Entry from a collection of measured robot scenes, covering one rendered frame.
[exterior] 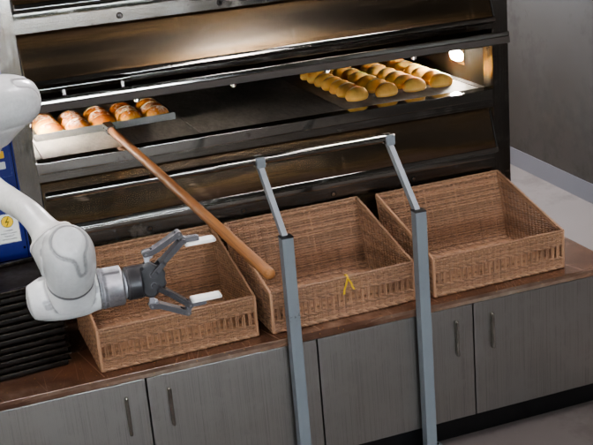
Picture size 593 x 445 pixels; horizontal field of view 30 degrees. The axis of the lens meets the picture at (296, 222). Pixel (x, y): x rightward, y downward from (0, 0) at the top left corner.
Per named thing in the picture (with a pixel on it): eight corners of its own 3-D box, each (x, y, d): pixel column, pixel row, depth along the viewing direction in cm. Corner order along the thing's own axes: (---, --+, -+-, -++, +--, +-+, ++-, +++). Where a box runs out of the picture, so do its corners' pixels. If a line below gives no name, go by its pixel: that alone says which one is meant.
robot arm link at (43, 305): (102, 320, 245) (103, 294, 234) (32, 335, 241) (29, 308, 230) (93, 279, 250) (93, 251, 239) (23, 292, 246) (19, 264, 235)
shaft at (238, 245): (277, 279, 267) (275, 267, 266) (266, 282, 266) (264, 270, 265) (116, 133, 419) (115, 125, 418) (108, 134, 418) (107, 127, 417)
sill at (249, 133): (35, 171, 392) (33, 160, 391) (485, 96, 446) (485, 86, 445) (38, 175, 387) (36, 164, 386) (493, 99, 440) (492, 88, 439)
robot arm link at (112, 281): (98, 301, 249) (123, 296, 251) (104, 315, 241) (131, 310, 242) (92, 263, 246) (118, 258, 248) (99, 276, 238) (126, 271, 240)
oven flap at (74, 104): (33, 114, 366) (27, 111, 384) (510, 42, 419) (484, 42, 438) (32, 107, 365) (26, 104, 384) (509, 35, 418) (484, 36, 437)
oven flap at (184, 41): (25, 91, 377) (15, 33, 377) (491, 23, 430) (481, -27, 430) (26, 88, 372) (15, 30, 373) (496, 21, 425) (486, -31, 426)
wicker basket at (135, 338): (72, 322, 403) (61, 252, 395) (220, 290, 421) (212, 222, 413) (100, 375, 360) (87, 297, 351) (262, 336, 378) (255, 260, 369)
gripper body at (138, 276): (118, 260, 247) (159, 253, 250) (123, 296, 250) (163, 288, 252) (124, 271, 240) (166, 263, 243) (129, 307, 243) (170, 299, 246)
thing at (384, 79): (296, 79, 490) (296, 66, 488) (395, 64, 504) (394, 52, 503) (349, 103, 435) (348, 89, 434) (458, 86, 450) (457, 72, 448)
